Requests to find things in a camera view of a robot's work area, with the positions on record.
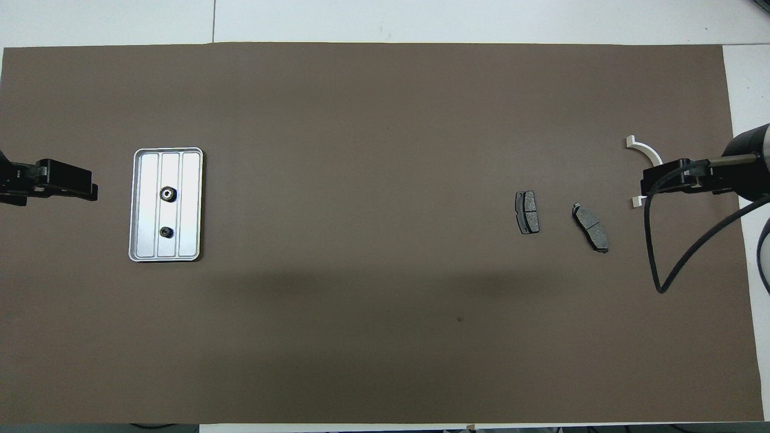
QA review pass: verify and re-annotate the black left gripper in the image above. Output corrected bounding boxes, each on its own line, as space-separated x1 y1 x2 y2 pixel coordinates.
36 158 99 202

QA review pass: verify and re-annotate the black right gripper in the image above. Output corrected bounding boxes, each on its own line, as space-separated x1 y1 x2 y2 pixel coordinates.
640 158 712 199

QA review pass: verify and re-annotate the silver metal tray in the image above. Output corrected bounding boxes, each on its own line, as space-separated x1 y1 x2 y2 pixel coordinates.
128 147 204 263

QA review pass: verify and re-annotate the long dark brake pad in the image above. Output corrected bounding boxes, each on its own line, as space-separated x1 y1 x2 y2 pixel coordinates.
571 202 610 254

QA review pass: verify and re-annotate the short dark brake pad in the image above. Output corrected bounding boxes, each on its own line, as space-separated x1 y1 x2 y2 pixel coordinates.
514 190 540 235

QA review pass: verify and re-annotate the brown table mat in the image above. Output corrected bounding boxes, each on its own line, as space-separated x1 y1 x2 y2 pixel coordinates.
0 42 765 425

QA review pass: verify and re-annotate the white half-ring clamp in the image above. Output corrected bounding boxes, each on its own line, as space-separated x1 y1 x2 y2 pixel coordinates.
626 135 664 209

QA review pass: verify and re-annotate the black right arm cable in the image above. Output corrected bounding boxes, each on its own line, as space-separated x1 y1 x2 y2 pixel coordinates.
642 158 770 295

